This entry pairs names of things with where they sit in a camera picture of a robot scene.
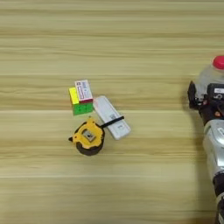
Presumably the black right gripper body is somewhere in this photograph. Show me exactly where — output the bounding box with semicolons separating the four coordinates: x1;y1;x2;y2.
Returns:
199;98;224;127

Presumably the clear bottle with red cap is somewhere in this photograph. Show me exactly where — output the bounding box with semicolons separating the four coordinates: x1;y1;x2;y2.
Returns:
193;54;224;101

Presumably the yellow black tape measure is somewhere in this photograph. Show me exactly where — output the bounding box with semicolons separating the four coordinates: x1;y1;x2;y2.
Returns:
67;115;125;157

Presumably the small white pink box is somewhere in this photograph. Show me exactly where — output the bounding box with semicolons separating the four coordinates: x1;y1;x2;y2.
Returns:
73;79;94;104

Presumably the white rectangular device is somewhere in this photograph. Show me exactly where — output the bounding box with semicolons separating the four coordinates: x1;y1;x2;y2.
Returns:
92;94;132;141

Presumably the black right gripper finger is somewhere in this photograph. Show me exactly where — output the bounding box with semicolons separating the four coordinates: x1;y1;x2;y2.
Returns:
186;80;203;110

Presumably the multicolour puzzle cube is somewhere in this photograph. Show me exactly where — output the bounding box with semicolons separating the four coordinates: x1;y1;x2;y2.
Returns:
67;86;95;116

